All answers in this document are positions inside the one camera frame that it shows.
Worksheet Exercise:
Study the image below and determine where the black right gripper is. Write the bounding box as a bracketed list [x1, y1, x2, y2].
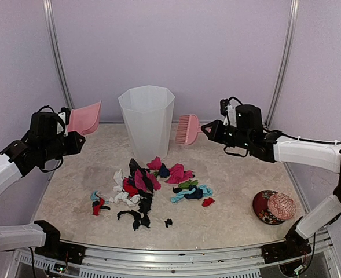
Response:
[200, 119, 251, 149]

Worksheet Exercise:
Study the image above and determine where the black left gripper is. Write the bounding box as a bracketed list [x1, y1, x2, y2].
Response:
[40, 130, 84, 162]

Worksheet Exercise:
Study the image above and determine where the pink plastic dustpan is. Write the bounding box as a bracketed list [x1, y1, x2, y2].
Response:
[67, 101, 101, 136]

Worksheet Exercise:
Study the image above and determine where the pink plastic hand brush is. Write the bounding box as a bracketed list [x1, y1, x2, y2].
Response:
[175, 114, 207, 145]

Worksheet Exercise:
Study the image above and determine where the translucent white waste bin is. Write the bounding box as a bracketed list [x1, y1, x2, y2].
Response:
[118, 85, 175, 163]

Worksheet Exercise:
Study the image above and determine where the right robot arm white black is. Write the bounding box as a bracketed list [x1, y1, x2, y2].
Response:
[200, 99, 341, 257]

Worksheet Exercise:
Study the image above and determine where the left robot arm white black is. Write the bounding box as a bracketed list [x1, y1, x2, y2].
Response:
[0, 105, 86, 258]

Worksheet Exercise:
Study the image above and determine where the green paper scrap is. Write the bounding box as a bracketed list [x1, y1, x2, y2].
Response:
[178, 180, 199, 190]

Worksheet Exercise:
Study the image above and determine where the navy paper scrap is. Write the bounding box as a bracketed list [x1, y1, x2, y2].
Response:
[158, 163, 171, 178]

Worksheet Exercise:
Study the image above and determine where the magenta paper scrap top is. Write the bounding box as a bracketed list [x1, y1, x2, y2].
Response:
[147, 156, 163, 171]

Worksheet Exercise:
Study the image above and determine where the white paper scrap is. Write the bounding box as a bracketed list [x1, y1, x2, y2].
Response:
[108, 169, 141, 207]

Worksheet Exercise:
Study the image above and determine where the small red paper scrap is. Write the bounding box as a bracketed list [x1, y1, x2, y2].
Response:
[202, 197, 215, 207]

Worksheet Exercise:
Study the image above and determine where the red paper scrap centre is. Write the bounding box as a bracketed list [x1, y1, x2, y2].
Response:
[122, 178, 138, 197]

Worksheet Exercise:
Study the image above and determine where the dark red patterned round dish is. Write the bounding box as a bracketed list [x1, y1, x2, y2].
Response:
[252, 190, 285, 225]

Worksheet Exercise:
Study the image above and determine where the small black paper scrap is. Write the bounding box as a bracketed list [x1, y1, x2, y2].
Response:
[165, 218, 173, 228]

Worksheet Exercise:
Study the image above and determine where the pink patterned small bowl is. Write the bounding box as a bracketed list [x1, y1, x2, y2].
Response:
[267, 193, 296, 221]

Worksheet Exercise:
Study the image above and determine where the black paper scrap strip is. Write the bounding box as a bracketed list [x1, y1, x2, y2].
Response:
[117, 210, 151, 231]

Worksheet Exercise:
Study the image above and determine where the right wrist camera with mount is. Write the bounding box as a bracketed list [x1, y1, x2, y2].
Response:
[220, 99, 236, 126]

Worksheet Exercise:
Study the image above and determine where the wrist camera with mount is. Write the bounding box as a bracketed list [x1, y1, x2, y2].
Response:
[57, 107, 71, 137]
[220, 99, 236, 126]

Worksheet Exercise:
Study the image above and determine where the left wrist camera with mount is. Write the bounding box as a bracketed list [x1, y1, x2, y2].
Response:
[57, 107, 71, 137]

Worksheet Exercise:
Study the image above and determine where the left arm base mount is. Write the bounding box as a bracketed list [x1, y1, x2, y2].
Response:
[34, 220, 86, 265]

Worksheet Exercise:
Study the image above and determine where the front aluminium rail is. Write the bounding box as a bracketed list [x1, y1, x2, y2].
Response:
[12, 240, 338, 278]

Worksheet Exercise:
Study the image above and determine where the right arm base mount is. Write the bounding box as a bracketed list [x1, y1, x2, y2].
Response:
[261, 217, 312, 264]

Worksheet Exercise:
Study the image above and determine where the right aluminium frame post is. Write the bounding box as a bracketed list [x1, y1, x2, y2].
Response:
[265, 0, 299, 127]

